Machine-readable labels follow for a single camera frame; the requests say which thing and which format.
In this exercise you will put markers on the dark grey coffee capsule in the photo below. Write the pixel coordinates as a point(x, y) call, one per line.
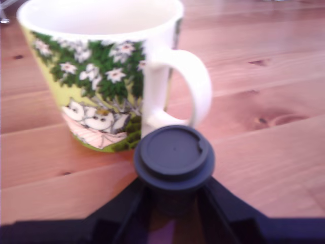
point(172, 152)

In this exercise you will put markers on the floral print white mug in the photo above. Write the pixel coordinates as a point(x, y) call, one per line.
point(76, 76)

